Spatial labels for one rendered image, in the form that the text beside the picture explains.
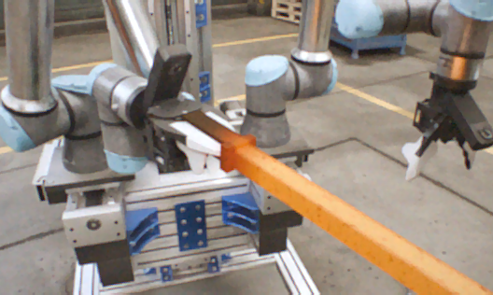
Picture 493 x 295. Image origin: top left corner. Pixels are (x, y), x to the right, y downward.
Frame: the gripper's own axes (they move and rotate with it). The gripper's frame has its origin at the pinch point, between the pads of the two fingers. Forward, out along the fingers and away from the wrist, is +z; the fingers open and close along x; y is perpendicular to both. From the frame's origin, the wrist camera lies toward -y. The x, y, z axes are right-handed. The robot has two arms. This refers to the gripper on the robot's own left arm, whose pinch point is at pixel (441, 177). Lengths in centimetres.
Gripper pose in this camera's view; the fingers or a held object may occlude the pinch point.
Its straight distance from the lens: 88.4
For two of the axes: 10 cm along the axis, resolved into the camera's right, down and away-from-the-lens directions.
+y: -2.8, -4.5, 8.5
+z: 0.0, 8.9, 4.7
